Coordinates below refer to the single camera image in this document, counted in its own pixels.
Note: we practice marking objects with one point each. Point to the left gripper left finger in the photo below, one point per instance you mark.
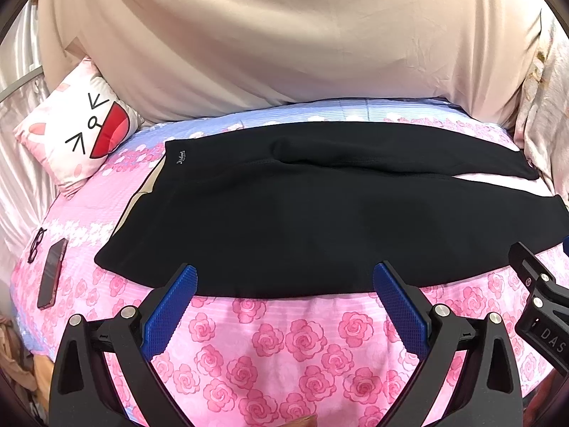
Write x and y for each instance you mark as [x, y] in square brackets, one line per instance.
[82, 389]

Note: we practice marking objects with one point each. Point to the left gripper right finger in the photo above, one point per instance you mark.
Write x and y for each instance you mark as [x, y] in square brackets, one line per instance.
[488, 390]

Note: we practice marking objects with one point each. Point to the black pants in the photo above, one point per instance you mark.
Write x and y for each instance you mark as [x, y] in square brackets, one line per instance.
[307, 209]

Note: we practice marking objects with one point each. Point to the dark smartphone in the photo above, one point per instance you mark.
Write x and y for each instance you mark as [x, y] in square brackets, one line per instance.
[51, 273]

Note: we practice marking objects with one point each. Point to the black eyeglasses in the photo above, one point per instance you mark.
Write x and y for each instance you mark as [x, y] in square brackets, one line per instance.
[33, 251]

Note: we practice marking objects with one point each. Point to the crumpled grey floral blanket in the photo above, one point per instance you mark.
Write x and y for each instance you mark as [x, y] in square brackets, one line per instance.
[541, 128]

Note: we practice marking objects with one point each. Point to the white cat face pillow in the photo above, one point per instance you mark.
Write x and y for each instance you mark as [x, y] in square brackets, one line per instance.
[77, 127]

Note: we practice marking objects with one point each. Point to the beige fabric headboard cover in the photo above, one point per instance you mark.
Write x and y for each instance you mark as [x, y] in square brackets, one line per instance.
[177, 59]

